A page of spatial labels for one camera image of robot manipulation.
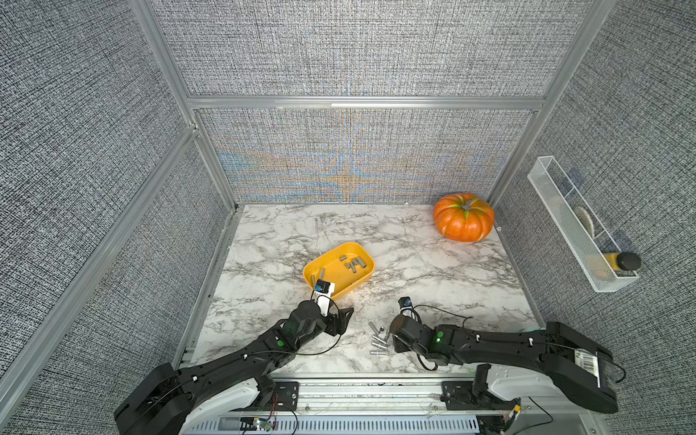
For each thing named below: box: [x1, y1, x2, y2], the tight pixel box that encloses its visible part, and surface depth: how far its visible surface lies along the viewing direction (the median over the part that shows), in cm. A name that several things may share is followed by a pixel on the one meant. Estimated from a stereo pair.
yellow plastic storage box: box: [303, 241, 377, 300], surface depth 102 cm
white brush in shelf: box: [573, 205, 596, 239], surface depth 71 cm
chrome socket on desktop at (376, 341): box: [371, 334, 388, 349], surface depth 84 cm
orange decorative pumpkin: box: [433, 193, 496, 242], surface depth 103 cm
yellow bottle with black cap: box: [603, 251, 642, 271], surface depth 63 cm
